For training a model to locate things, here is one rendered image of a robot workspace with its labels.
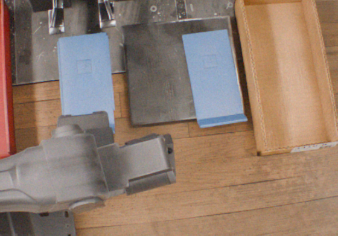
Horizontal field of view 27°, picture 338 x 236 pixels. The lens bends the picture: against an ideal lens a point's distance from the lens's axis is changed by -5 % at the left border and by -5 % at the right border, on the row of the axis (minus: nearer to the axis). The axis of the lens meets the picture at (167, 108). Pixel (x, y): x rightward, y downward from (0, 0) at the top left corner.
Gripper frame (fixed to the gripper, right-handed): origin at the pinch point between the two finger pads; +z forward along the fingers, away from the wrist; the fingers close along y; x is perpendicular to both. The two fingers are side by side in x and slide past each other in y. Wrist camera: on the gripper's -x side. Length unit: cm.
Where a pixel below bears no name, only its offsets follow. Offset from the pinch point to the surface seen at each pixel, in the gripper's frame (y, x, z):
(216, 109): -1.4, -18.9, 8.4
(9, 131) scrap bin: -0.7, 12.1, 6.4
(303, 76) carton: 1.2, -33.9, 11.9
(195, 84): 2.1, -16.3, 10.6
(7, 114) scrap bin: 1.7, 12.1, 6.7
